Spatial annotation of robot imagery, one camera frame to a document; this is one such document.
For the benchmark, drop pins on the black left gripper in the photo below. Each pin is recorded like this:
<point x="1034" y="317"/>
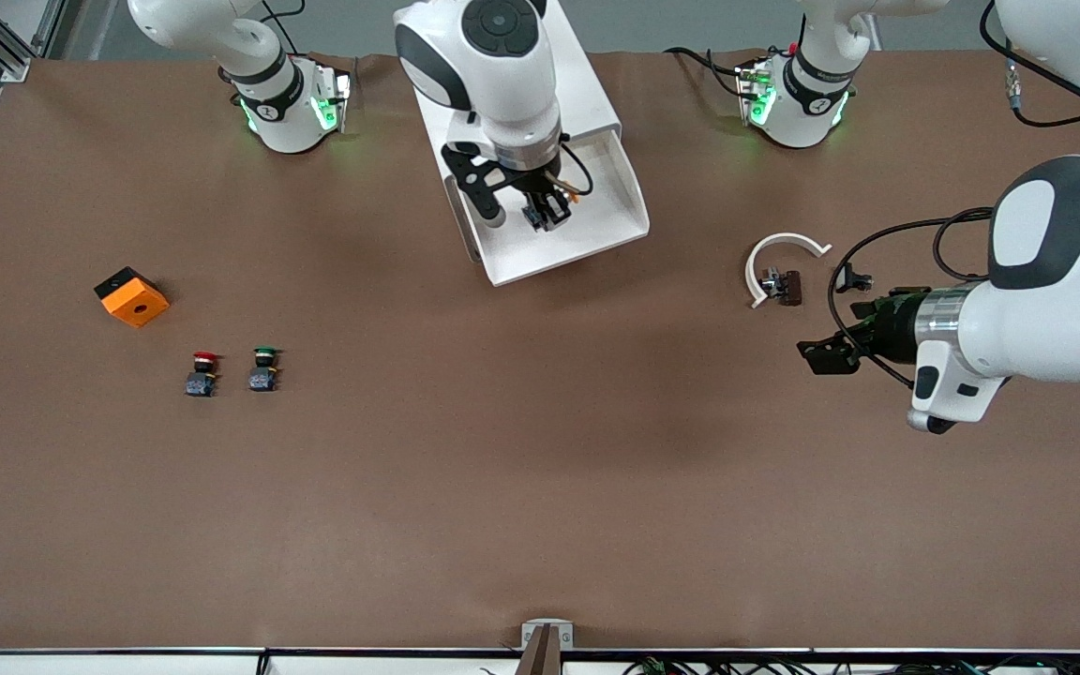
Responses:
<point x="889" y="333"/>

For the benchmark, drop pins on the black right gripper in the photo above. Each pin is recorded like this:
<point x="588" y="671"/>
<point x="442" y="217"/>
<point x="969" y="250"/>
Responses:
<point x="537" y="196"/>

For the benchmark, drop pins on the white plastic drawer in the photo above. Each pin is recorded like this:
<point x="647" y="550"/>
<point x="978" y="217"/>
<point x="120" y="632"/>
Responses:
<point x="521" y="253"/>

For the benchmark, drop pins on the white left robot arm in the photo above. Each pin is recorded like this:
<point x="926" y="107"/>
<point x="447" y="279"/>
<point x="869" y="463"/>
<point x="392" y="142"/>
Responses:
<point x="1065" y="300"/>

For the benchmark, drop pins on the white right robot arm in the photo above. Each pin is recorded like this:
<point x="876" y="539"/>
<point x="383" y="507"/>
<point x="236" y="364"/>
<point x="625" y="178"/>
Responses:
<point x="502" y="84"/>

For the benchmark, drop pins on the white drawer cabinet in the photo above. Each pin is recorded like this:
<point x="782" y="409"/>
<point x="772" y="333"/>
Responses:
<point x="587" y="94"/>

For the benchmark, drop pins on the green push button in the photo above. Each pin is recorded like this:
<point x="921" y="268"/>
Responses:
<point x="263" y="378"/>

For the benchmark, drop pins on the red push button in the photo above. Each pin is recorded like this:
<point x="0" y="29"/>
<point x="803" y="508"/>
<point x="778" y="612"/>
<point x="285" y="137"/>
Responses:
<point x="200" y="382"/>

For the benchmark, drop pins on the white curved plastic clip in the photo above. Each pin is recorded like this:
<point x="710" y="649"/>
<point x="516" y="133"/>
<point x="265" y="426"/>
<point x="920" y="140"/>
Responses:
<point x="787" y="238"/>

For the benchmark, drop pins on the orange and black box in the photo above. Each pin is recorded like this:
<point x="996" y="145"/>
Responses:
<point x="137" y="302"/>

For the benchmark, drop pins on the small black switch component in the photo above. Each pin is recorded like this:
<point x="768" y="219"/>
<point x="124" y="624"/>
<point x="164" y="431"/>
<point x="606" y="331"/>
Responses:
<point x="851" y="278"/>

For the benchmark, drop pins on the brown metal switch component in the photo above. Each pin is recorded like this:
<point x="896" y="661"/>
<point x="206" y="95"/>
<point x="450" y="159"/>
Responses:
<point x="791" y="287"/>

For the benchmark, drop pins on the grey metal bracket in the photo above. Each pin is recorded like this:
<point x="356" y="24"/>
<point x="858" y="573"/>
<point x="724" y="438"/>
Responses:
<point x="527" y="634"/>

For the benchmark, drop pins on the dark brown post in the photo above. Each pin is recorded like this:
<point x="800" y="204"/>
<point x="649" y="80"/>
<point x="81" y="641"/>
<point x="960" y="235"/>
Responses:
<point x="540" y="656"/>

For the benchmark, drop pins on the aluminium frame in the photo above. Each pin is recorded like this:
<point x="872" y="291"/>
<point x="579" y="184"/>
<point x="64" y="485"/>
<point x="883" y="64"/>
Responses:
<point x="15" y="66"/>

